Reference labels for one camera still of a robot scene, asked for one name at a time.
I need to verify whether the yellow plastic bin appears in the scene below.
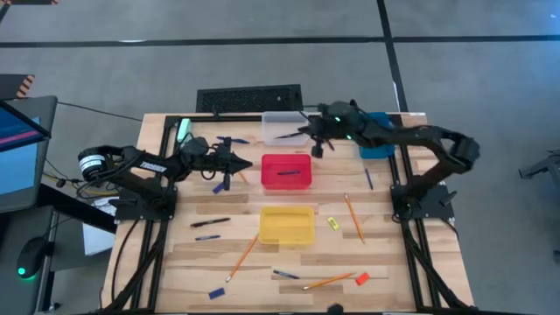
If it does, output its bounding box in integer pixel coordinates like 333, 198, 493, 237
258, 206, 316, 246

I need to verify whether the gray chair base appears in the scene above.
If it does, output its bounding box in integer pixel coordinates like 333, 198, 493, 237
518, 148, 560, 198

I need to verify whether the white paper sheet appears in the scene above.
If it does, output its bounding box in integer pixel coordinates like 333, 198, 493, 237
81, 196, 116, 257

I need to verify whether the red plastic bin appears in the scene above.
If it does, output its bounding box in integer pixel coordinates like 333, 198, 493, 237
261, 153, 313, 191

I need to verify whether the black computer mouse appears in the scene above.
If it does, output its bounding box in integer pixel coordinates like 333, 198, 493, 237
16, 235, 48, 281

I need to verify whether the teal plastic bin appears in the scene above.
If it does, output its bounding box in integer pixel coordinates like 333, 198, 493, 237
358, 111, 397, 160

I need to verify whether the gray desk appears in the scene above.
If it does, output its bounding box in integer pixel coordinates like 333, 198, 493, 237
0, 205, 60, 315

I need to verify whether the black aluminium table frame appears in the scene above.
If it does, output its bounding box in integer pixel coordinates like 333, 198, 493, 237
104, 114, 476, 314

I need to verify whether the monitor with blue screen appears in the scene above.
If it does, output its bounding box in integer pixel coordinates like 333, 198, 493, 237
0, 94, 59, 214

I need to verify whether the clear plastic bin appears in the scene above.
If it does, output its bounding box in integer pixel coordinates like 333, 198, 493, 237
261, 111, 311, 147

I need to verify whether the mint green stapler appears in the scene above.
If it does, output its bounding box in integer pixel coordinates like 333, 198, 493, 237
176, 117, 193, 148

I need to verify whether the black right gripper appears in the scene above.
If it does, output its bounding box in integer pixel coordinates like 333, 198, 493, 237
298, 102, 351, 159

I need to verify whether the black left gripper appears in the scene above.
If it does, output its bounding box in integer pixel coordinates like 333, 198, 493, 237
204, 142, 254, 192

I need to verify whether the black computer tower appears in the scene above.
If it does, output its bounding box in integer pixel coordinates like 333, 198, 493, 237
195, 84, 304, 114

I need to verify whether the thin black floor cable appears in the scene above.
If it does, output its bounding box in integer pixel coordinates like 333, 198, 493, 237
56, 101, 144, 123

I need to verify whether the yellow cable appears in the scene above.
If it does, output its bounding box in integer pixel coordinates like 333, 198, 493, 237
43, 172, 119, 197

